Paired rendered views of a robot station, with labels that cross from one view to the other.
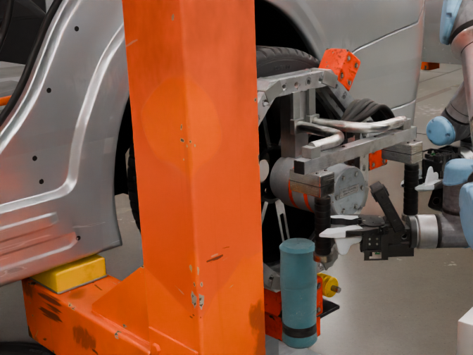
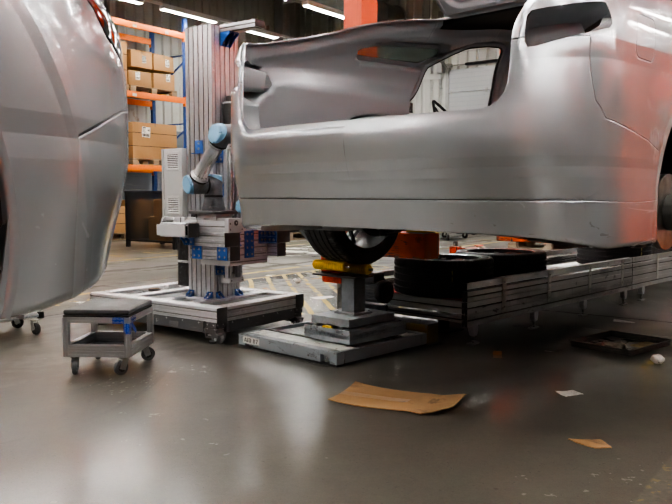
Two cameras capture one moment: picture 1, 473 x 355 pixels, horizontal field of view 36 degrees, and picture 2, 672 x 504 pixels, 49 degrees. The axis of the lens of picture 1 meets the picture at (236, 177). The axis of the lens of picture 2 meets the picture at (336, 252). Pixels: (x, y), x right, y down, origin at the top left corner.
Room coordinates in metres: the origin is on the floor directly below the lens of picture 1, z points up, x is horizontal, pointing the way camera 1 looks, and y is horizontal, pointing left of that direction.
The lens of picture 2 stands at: (6.25, -0.41, 0.93)
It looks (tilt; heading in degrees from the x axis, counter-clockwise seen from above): 5 degrees down; 176
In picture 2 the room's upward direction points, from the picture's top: straight up
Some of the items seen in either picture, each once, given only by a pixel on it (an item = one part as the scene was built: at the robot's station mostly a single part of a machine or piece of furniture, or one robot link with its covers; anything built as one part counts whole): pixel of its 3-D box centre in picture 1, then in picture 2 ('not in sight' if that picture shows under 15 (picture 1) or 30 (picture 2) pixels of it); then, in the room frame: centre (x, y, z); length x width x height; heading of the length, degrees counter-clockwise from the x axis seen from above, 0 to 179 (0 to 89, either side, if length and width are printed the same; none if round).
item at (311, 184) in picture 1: (312, 180); not in sight; (1.54, -0.16, 0.93); 0.09 x 0.05 x 0.05; 43
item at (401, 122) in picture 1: (357, 108); not in sight; (1.78, -0.31, 1.03); 0.19 x 0.18 x 0.11; 43
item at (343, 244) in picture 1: (341, 241); not in sight; (1.47, -0.22, 0.80); 0.09 x 0.03 x 0.06; 106
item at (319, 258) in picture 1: (322, 226); not in sight; (1.51, -0.18, 0.83); 0.04 x 0.04 x 0.16
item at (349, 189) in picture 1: (316, 184); not in sight; (1.75, -0.20, 0.85); 0.21 x 0.14 x 0.14; 43
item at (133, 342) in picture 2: not in sight; (111, 335); (2.25, -1.36, 0.17); 0.43 x 0.36 x 0.34; 173
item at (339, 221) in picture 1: (338, 229); not in sight; (1.55, -0.22, 0.80); 0.09 x 0.03 x 0.06; 69
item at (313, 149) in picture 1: (304, 122); not in sight; (1.64, -0.16, 1.03); 0.19 x 0.18 x 0.11; 43
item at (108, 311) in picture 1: (108, 293); (399, 229); (1.50, 0.30, 0.69); 0.52 x 0.17 x 0.35; 43
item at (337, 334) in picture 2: not in sight; (355, 328); (1.91, -0.02, 0.13); 0.50 x 0.36 x 0.10; 133
